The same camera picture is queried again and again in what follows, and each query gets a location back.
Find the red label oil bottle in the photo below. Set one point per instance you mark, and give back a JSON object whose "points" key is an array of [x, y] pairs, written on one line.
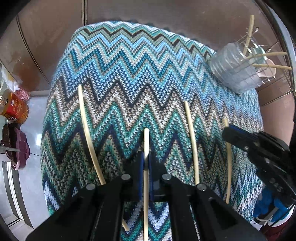
{"points": [[15, 109]]}

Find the zigzag knitted cloth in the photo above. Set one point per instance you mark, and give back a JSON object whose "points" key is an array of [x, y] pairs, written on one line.
{"points": [[138, 92]]}

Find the person's blue clothing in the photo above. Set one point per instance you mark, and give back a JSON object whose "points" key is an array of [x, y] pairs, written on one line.
{"points": [[266, 201]]}

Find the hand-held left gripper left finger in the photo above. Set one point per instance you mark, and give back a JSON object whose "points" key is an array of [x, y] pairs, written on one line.
{"points": [[140, 176]]}

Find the clear plastic cup holder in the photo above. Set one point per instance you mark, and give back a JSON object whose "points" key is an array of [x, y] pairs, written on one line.
{"points": [[233, 67]]}

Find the person's shoe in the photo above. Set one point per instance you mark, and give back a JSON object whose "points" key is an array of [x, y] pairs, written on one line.
{"points": [[277, 220]]}

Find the pink packet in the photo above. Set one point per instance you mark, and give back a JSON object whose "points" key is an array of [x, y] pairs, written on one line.
{"points": [[22, 92]]}

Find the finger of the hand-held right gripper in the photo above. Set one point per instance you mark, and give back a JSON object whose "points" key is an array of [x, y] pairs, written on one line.
{"points": [[235, 139], [245, 131]]}

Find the purple flower-shaped dish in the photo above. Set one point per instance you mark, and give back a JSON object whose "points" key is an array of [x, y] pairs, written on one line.
{"points": [[17, 143]]}

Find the pale wooden chopstick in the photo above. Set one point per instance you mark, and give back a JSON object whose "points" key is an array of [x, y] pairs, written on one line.
{"points": [[275, 67], [270, 54], [146, 143], [249, 32], [192, 139], [89, 139], [229, 171]]}

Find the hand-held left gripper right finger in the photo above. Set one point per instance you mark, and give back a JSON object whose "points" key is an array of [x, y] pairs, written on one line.
{"points": [[151, 180]]}

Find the clear plastic bag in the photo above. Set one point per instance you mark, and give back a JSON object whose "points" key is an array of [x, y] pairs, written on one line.
{"points": [[9, 76]]}

